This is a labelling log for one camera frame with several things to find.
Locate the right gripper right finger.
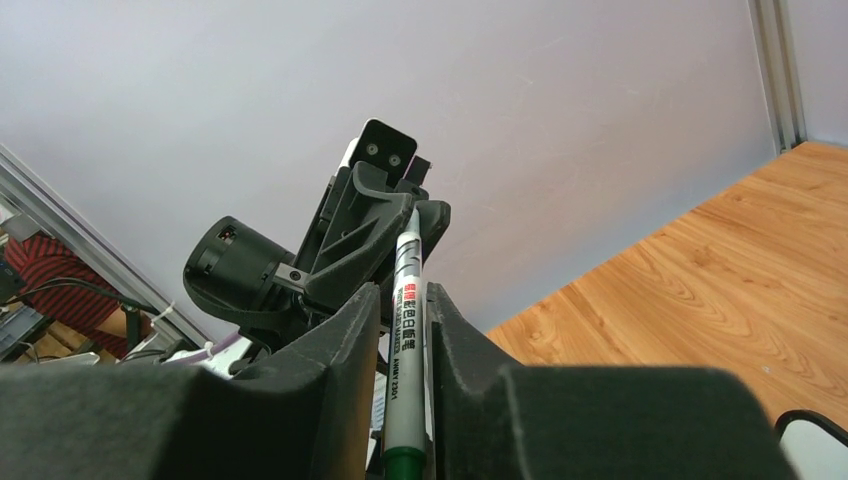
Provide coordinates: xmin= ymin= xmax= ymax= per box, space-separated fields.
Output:
xmin=426 ymin=283 xmax=795 ymax=479

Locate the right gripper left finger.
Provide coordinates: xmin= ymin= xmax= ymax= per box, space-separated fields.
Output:
xmin=1 ymin=284 xmax=380 ymax=479

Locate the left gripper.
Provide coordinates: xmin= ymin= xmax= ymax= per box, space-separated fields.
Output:
xmin=293 ymin=162 xmax=451 ymax=312

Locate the green whiteboard marker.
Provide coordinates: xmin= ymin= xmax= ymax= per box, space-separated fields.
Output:
xmin=382 ymin=209 xmax=427 ymax=480

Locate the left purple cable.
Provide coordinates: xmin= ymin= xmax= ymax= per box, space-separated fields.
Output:
xmin=148 ymin=301 xmax=246 ymax=366

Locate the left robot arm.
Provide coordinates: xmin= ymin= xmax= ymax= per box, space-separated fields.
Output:
xmin=157 ymin=157 xmax=451 ymax=378

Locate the white whiteboard black frame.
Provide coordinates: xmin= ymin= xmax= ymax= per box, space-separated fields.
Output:
xmin=775 ymin=409 xmax=847 ymax=480

